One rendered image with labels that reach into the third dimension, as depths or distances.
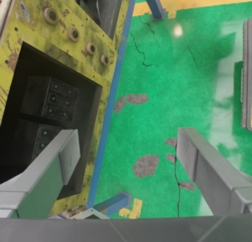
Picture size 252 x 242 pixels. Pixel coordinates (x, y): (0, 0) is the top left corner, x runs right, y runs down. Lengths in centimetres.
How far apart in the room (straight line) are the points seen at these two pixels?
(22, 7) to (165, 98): 121
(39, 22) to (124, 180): 134
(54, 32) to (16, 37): 15
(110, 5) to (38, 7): 52
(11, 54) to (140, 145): 122
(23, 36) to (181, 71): 125
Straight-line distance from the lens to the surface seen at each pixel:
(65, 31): 77
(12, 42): 64
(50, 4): 75
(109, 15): 109
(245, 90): 121
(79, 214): 96
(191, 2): 196
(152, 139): 154
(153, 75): 167
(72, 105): 109
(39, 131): 97
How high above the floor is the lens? 147
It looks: 62 degrees down
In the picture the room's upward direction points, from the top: 69 degrees counter-clockwise
